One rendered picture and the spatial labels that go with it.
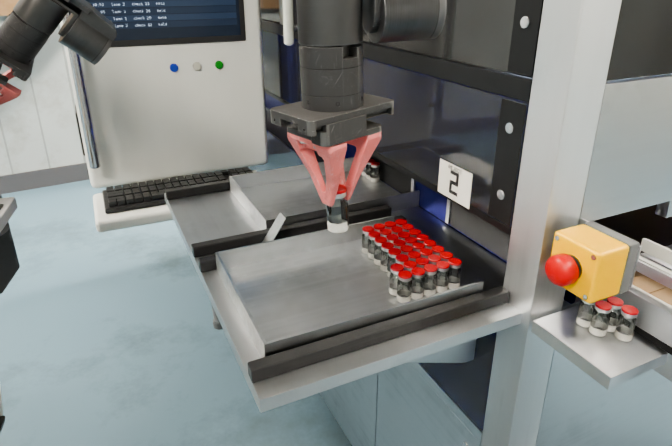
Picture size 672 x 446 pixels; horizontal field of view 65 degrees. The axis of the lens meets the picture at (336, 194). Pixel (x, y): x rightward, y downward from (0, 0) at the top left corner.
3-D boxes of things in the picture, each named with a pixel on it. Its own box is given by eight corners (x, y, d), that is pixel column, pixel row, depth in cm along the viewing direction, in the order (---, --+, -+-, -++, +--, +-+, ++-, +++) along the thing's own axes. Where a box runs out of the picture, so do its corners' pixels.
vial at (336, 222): (343, 222, 56) (341, 184, 54) (352, 230, 54) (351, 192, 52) (324, 227, 55) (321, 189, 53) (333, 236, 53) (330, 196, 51)
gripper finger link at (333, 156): (387, 200, 53) (388, 109, 49) (332, 223, 49) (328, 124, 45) (343, 182, 58) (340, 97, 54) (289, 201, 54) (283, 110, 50)
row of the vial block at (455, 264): (402, 240, 98) (403, 217, 96) (462, 288, 83) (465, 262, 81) (391, 242, 97) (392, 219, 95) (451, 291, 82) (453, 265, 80)
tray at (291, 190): (361, 168, 135) (361, 155, 133) (418, 206, 113) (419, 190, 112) (230, 190, 121) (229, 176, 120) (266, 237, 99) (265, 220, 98)
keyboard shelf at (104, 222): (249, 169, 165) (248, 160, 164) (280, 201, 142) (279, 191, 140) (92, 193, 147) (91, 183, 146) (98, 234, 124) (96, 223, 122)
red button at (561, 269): (560, 272, 70) (565, 245, 68) (585, 287, 66) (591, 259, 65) (539, 278, 68) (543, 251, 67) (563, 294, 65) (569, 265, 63)
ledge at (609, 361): (598, 307, 82) (601, 296, 81) (680, 358, 71) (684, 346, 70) (530, 331, 76) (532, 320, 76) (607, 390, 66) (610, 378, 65)
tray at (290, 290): (392, 231, 102) (393, 215, 100) (481, 301, 80) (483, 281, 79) (216, 270, 88) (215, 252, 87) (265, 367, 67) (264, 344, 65)
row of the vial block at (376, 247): (370, 247, 95) (370, 224, 94) (426, 298, 80) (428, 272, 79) (359, 250, 94) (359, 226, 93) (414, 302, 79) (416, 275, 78)
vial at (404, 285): (406, 294, 81) (407, 268, 80) (413, 302, 79) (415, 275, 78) (393, 298, 80) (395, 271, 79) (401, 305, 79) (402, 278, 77)
